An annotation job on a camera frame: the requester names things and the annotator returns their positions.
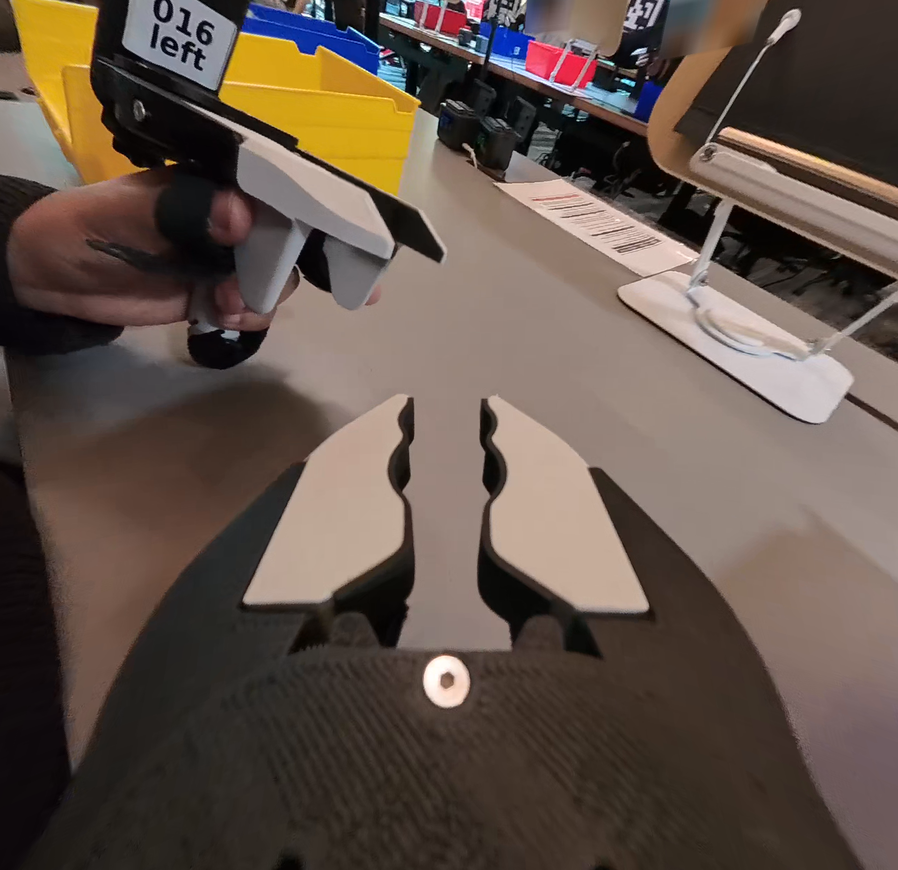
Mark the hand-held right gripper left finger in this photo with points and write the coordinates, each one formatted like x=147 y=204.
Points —
x=337 y=526

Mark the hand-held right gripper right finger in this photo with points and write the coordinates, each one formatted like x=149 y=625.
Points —
x=561 y=526

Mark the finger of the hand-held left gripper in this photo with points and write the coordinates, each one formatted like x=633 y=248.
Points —
x=354 y=277
x=316 y=197

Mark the person's left forearm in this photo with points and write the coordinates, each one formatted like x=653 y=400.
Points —
x=28 y=330

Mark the person's left hand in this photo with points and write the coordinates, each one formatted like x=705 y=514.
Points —
x=70 y=281

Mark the yellow plastic bin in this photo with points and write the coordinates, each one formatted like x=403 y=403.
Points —
x=316 y=120

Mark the black battery charger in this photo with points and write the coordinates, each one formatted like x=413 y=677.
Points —
x=499 y=144
x=456 y=123

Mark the black box device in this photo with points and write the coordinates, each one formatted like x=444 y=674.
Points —
x=483 y=97

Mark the black vertical pole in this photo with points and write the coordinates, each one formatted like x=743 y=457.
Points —
x=374 y=7

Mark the red plastic bin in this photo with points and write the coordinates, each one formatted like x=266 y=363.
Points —
x=558 y=60
x=438 y=16

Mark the small blue plastic bin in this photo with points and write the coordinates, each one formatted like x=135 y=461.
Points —
x=505 y=41

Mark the white tablet stand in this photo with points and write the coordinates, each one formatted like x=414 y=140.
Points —
x=736 y=351

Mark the printed paper sheet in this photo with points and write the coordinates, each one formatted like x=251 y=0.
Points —
x=603 y=225

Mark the long wooden desk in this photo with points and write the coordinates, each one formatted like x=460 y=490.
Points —
x=575 y=95

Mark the marker sign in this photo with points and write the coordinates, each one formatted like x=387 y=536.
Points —
x=649 y=4

